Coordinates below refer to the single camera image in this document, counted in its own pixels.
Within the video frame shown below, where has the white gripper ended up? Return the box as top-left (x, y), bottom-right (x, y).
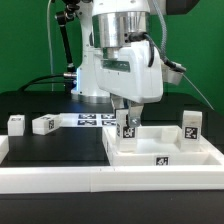
top-left (94, 41), bottom-right (163, 127)

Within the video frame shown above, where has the white square tabletop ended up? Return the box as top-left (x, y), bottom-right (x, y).
top-left (102, 126), bottom-right (224, 166)

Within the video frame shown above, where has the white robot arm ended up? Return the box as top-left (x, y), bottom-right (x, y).
top-left (64, 0), bottom-right (200, 127)

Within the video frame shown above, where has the white sheet with tags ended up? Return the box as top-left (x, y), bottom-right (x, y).
top-left (60, 113), bottom-right (116, 127)

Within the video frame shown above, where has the white obstacle fence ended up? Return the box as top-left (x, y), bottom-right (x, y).
top-left (0, 135), bottom-right (224, 194)

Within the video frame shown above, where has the grey cable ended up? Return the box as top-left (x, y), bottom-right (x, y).
top-left (182, 74), bottom-right (215, 111)

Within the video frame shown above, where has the black cable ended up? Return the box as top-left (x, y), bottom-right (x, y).
top-left (18, 74), bottom-right (68, 92)

